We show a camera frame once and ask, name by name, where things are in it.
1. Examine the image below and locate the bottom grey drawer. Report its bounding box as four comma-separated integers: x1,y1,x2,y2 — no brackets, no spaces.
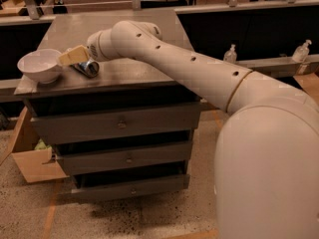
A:
72,174,189,201

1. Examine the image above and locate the grey metal rail ledge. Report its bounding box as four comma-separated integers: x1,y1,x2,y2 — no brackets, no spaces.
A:
237,54,319,78

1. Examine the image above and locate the open cardboard box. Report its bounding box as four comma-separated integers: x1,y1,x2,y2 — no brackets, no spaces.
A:
0,108,67,183

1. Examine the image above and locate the top grey drawer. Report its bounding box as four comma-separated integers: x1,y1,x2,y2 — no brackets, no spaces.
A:
31,102,201,144

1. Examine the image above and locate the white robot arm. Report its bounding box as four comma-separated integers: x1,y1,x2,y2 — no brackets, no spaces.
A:
58,21,319,239

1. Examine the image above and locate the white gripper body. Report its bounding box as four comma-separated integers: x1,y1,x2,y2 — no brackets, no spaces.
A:
87,29,121,62

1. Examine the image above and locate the clear sanitizer bottle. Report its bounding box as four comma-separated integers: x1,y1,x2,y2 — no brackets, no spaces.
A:
223,44,237,64
292,39,312,63

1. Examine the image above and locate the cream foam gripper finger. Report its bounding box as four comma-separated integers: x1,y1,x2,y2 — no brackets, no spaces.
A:
57,45,90,66

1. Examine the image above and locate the grey drawer cabinet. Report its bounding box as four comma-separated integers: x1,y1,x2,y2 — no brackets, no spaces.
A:
14,9,208,204

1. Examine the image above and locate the redbull can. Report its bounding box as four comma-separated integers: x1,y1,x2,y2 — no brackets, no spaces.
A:
73,60,100,78

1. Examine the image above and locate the white bowl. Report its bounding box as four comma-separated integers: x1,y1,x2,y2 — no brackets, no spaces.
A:
17,49,62,84

